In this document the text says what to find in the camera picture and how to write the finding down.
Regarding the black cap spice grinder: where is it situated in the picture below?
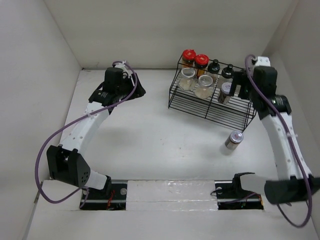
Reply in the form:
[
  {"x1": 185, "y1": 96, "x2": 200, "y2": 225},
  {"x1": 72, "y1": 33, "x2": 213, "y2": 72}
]
[
  {"x1": 217, "y1": 64, "x2": 234, "y2": 88},
  {"x1": 207, "y1": 59, "x2": 221, "y2": 83}
]

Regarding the white lid spice jar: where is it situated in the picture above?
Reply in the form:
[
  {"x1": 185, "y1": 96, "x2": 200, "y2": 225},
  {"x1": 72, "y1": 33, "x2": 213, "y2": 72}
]
[
  {"x1": 217, "y1": 82, "x2": 232, "y2": 104},
  {"x1": 224, "y1": 130, "x2": 244, "y2": 150}
]

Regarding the clear glass jar front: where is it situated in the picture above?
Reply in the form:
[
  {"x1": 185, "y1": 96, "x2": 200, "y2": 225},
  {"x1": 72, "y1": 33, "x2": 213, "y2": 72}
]
[{"x1": 193, "y1": 74, "x2": 214, "y2": 99}]

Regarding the clear glass jar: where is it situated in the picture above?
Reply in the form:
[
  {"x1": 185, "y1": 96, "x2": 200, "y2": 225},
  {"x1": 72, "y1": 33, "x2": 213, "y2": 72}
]
[
  {"x1": 193, "y1": 74, "x2": 214, "y2": 99},
  {"x1": 178, "y1": 67, "x2": 196, "y2": 91}
]

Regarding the red lid sauce jar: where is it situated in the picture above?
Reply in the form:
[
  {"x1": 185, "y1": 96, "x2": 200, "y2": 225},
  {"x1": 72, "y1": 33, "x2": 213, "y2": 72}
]
[
  {"x1": 181, "y1": 49, "x2": 197, "y2": 68},
  {"x1": 194, "y1": 54, "x2": 210, "y2": 78}
]

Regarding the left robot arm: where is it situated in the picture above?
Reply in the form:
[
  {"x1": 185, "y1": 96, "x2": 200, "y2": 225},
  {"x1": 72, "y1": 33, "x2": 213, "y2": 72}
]
[{"x1": 46, "y1": 61, "x2": 146, "y2": 199}]

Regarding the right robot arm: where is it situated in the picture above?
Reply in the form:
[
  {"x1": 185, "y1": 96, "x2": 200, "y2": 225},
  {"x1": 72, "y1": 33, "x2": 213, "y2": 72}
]
[{"x1": 230, "y1": 66, "x2": 320, "y2": 205}]

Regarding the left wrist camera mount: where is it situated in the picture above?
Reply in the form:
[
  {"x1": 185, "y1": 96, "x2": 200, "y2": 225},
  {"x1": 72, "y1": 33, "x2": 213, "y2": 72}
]
[{"x1": 112, "y1": 61, "x2": 128, "y2": 73}]

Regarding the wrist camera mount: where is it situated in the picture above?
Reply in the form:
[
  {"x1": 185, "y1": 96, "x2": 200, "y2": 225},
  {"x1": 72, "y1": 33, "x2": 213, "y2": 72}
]
[
  {"x1": 251, "y1": 56, "x2": 271, "y2": 67},
  {"x1": 112, "y1": 61, "x2": 128, "y2": 73}
]

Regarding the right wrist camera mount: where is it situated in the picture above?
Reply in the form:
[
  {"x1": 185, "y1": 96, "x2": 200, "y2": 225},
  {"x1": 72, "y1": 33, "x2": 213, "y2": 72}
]
[{"x1": 251, "y1": 56, "x2": 271, "y2": 67}]

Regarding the black wire rack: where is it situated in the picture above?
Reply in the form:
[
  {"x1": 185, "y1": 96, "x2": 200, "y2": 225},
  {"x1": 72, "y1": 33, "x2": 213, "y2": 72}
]
[{"x1": 168, "y1": 57, "x2": 257, "y2": 132}]

